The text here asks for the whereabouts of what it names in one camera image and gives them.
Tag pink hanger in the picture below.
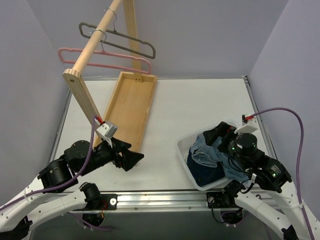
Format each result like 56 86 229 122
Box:
57 29 153 75

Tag grey metal hanger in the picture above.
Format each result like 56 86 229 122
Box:
78 8 156 60

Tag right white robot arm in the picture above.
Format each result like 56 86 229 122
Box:
203 119 320 240

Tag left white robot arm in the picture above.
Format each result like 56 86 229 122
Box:
0 138 144 240

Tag white plastic basket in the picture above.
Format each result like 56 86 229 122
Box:
175 121 231 192

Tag wooden clothes rack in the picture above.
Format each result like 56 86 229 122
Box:
62 0 158 152

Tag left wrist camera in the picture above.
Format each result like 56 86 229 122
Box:
95 116 118 148

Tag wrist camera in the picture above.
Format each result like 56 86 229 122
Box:
95 116 118 148
234 114 259 134

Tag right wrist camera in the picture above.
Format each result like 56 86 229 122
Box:
234 114 259 134

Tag aluminium rail frame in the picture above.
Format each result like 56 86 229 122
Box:
29 76 307 240

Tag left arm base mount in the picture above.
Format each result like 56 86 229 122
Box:
82 193 118 227

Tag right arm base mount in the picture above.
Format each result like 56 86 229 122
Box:
206 191 248 228

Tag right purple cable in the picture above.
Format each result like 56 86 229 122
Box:
222 107 316 240

